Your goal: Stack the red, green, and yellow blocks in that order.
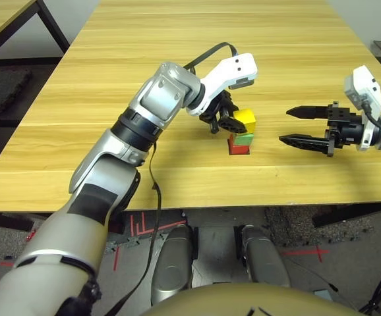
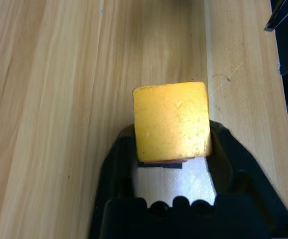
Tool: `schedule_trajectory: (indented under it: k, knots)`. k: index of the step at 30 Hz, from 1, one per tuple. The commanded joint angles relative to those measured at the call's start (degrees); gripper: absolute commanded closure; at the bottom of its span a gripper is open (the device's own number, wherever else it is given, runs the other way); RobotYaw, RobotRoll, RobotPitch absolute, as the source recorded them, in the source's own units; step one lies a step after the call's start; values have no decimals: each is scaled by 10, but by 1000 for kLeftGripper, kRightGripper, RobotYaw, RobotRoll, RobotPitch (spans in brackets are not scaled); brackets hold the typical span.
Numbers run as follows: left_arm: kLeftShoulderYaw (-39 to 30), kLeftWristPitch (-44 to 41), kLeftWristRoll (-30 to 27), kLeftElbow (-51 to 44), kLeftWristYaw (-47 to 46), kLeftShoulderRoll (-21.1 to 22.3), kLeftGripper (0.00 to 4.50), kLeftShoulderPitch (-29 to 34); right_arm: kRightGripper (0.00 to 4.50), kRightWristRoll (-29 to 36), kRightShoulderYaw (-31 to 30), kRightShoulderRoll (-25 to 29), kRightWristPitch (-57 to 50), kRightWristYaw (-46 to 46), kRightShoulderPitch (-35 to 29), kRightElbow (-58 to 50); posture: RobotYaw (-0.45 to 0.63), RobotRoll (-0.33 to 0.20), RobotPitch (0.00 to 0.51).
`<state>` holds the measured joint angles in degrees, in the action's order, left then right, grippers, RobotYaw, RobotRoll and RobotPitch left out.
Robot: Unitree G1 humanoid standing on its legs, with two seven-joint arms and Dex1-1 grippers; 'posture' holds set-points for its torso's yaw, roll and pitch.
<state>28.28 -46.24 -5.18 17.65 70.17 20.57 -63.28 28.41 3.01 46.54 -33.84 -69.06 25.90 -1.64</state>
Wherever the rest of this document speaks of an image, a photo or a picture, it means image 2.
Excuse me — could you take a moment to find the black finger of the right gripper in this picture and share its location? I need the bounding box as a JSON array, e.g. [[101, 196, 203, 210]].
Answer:
[[263, 0, 288, 32]]

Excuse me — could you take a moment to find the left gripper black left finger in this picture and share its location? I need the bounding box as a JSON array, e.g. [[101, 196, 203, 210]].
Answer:
[[97, 123, 140, 203]]

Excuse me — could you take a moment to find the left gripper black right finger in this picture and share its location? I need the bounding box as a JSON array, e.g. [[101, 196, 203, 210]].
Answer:
[[206, 119, 288, 222]]

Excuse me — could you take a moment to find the yellow wooden cube block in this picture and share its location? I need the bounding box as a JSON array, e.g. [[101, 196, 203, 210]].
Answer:
[[132, 81, 213, 163]]

